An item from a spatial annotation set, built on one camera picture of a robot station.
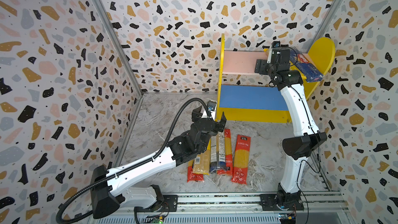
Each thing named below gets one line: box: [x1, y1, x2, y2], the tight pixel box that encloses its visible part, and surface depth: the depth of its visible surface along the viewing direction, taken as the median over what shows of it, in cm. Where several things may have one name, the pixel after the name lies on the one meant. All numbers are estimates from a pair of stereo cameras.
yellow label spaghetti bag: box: [192, 137, 212, 176], surface depth 81 cm
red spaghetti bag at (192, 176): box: [186, 159, 205, 183], surface depth 81 cm
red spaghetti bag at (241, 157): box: [231, 134, 251, 185], surface depth 87 cm
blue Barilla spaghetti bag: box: [289, 47, 324, 83], surface depth 73 cm
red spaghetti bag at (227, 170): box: [217, 128, 233, 176], surface depth 83 cm
